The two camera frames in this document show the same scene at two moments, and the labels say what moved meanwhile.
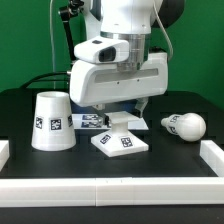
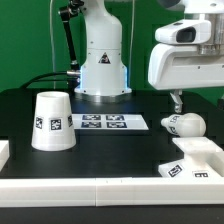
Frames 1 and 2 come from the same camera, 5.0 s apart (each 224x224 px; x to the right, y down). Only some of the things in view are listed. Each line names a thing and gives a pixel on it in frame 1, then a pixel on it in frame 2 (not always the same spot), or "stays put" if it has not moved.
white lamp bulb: [188, 126] stays put
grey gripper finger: [100, 108] to [177, 99]
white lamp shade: [53, 128] stays put
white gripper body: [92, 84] to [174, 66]
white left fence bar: [4, 152] stays put
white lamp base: [119, 141] to [203, 158]
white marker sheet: [91, 121] stays put
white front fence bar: [110, 192] stays put
